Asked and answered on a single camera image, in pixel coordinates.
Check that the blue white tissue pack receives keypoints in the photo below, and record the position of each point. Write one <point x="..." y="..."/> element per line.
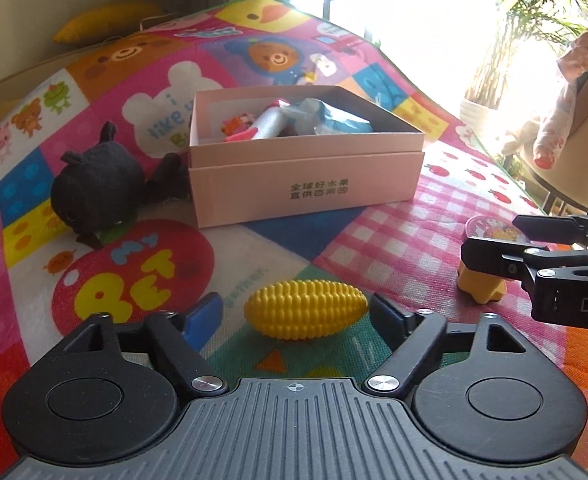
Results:
<point x="334" y="117"/>

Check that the small yellow toy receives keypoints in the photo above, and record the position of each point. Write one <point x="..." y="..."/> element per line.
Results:
<point x="479" y="287"/>

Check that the yellow toy corn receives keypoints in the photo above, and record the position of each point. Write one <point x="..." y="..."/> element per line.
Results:
<point x="306" y="311"/>

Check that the white red foam rocket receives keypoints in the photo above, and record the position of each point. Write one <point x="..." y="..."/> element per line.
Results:
<point x="269" y="124"/>

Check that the pink cardboard box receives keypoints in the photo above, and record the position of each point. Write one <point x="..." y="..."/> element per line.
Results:
<point x="304" y="185"/>

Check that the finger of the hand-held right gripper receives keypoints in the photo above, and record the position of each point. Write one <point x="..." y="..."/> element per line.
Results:
<point x="559" y="230"/>
<point x="494" y="257"/>

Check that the black plush toy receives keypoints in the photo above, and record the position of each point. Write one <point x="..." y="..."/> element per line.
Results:
<point x="101" y="180"/>

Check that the colourful printed play mat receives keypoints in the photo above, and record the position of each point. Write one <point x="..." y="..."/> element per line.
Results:
<point x="374" y="240"/>

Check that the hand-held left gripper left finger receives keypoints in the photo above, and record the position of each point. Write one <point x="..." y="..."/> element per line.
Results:
<point x="201" y="316"/>

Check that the green potted plant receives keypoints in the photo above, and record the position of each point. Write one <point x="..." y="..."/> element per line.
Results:
<point x="519" y="15"/>

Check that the yellow pillow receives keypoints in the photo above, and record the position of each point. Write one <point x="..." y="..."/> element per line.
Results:
<point x="103" y="20"/>

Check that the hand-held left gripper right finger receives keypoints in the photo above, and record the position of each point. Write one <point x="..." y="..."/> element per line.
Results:
<point x="391" y="312"/>

